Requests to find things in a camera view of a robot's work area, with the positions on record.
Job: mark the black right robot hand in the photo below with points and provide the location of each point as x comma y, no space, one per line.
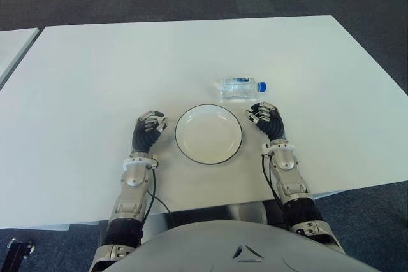
274,125

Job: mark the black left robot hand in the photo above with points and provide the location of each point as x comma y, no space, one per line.
143,138

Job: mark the clear water bottle blue cap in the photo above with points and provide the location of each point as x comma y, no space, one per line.
237,88

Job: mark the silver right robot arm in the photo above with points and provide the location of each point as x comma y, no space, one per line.
287,163

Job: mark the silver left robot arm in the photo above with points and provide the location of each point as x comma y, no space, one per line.
132,178

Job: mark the white plate with black rim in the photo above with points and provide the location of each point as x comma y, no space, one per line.
208,139

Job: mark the grey robot torso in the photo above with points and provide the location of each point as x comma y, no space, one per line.
223,248

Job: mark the white side table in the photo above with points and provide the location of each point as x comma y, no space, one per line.
12,46

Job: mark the black wheeled stand foot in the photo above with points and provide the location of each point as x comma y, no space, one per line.
19,253

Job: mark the white rounded pedestal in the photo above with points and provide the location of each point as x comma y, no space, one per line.
252,213

